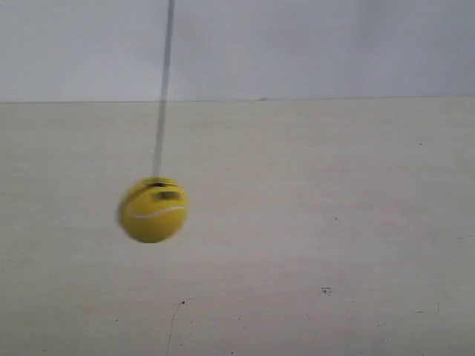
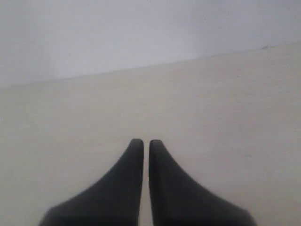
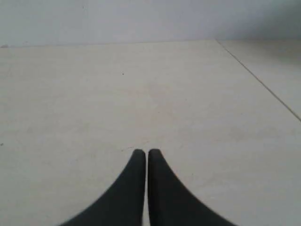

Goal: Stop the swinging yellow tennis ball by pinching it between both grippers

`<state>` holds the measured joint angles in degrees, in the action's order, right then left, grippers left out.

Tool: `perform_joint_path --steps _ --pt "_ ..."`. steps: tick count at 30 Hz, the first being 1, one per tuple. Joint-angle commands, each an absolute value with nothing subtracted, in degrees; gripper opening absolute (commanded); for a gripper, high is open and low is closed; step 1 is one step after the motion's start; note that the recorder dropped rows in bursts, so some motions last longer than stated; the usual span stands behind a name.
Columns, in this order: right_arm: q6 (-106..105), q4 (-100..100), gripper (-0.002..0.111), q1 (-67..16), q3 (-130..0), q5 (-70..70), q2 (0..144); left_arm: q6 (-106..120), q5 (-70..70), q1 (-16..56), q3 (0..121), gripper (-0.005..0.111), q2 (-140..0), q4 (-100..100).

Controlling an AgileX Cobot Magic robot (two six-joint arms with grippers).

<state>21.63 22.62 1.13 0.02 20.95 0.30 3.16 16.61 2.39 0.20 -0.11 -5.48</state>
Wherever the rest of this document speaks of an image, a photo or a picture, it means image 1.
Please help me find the yellow tennis ball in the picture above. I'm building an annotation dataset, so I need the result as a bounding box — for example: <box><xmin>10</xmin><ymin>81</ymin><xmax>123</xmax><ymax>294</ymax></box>
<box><xmin>116</xmin><ymin>177</ymin><xmax>189</xmax><ymax>244</ymax></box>

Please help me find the dark hanging string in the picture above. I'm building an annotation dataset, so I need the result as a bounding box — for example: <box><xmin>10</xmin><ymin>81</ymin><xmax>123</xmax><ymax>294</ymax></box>
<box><xmin>151</xmin><ymin>0</ymin><xmax>176</xmax><ymax>179</ymax></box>

